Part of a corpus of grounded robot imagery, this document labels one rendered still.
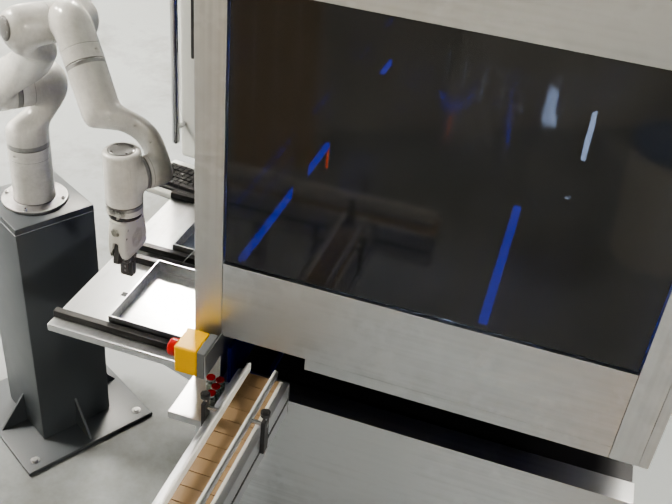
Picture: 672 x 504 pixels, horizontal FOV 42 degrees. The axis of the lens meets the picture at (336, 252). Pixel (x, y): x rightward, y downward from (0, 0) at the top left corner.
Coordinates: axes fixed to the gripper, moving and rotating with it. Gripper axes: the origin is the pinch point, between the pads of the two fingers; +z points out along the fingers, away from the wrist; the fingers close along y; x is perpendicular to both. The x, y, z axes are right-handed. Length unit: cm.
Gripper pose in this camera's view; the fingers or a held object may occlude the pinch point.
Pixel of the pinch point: (128, 266)
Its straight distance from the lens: 215.4
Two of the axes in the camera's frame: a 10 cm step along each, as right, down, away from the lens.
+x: -9.5, -2.5, 2.1
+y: 3.1, -5.2, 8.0
